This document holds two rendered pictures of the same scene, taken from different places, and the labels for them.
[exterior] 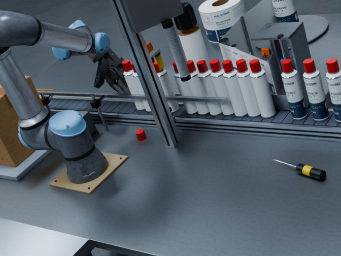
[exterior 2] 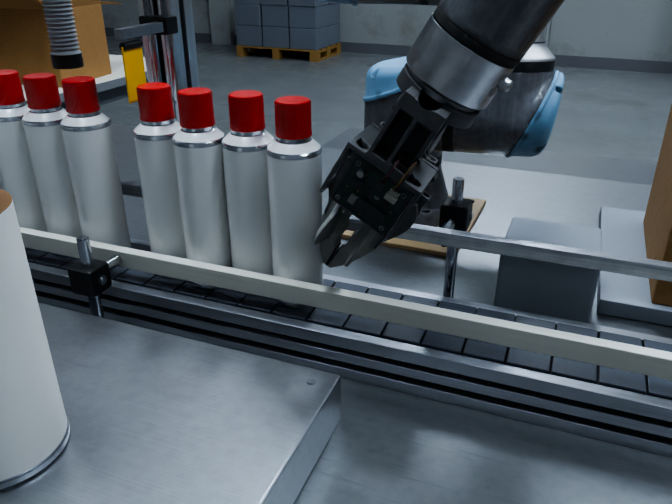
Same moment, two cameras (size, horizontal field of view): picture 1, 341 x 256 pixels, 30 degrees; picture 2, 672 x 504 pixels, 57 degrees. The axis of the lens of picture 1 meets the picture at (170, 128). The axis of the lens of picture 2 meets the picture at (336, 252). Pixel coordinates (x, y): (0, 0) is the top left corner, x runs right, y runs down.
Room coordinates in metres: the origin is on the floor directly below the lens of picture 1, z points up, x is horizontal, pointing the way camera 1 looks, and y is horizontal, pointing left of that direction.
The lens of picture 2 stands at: (2.78, -0.11, 1.21)
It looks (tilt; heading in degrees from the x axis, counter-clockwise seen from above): 26 degrees down; 157
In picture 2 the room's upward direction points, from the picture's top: straight up
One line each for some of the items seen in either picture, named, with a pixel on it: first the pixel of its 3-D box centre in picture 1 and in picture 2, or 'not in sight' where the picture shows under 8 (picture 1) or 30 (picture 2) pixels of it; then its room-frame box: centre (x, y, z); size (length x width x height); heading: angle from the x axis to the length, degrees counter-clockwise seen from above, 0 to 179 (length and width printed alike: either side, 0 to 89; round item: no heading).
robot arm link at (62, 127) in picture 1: (69, 132); (409, 104); (2.01, 0.33, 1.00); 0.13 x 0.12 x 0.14; 52
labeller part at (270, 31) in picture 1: (276, 30); not in sight; (1.89, -0.43, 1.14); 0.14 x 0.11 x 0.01; 45
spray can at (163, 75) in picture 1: (165, 86); (165, 182); (2.14, -0.03, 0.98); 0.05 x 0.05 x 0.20
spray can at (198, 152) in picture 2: not in sight; (204, 191); (2.18, 0.00, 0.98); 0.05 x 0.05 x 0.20
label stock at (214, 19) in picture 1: (224, 17); not in sight; (2.68, -0.40, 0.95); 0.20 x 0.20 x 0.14
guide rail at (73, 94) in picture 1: (111, 95); (406, 230); (2.29, 0.17, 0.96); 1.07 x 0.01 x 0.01; 45
